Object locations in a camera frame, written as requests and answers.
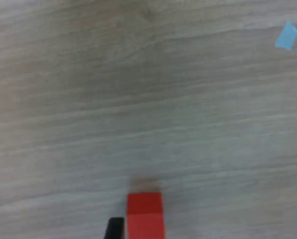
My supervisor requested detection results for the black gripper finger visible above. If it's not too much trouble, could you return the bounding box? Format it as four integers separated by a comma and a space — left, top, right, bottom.
104, 217, 125, 239

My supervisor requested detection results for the red cube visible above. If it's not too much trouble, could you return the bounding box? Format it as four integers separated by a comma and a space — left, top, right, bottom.
126, 192, 166, 239

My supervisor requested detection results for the small blue tape mark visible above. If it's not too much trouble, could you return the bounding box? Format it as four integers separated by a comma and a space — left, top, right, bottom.
274, 20, 297, 52

